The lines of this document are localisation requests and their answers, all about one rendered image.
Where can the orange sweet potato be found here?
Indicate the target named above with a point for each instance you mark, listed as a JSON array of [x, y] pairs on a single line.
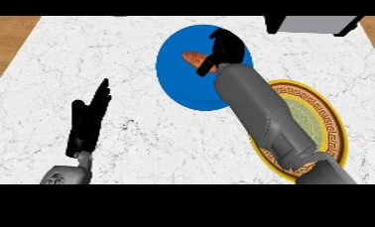
[[197, 59]]

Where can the grey box appliance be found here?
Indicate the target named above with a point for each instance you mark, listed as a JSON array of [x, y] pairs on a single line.
[[312, 24]]

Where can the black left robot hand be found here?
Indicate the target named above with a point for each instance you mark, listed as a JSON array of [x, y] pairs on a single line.
[[87, 128]]

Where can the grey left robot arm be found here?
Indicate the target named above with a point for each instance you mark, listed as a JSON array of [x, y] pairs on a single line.
[[72, 173]]

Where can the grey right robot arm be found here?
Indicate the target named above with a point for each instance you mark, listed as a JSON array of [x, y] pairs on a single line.
[[273, 123]]

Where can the yellow patterned plate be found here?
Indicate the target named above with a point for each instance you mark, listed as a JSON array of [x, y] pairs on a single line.
[[320, 118]]

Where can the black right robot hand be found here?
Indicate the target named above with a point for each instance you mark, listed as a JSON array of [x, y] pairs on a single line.
[[228, 50]]

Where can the blue plate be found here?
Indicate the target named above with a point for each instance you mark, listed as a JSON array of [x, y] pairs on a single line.
[[188, 82]]

